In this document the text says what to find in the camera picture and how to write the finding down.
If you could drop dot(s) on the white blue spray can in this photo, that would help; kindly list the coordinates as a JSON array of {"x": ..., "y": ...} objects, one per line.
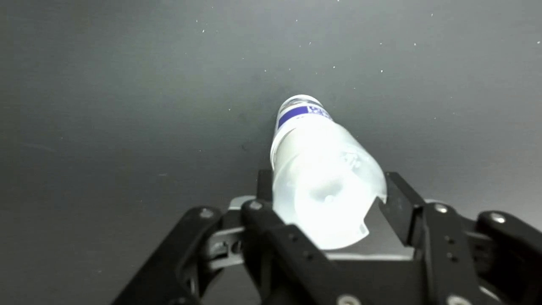
[{"x": 299, "y": 113}]

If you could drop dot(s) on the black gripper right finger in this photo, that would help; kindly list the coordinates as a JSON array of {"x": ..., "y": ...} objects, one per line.
[{"x": 463, "y": 255}]

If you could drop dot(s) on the clear plastic cup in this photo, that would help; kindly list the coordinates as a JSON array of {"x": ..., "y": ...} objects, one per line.
[{"x": 324, "y": 180}]

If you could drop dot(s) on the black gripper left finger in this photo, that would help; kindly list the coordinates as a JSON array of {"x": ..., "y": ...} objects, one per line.
[{"x": 272, "y": 243}]

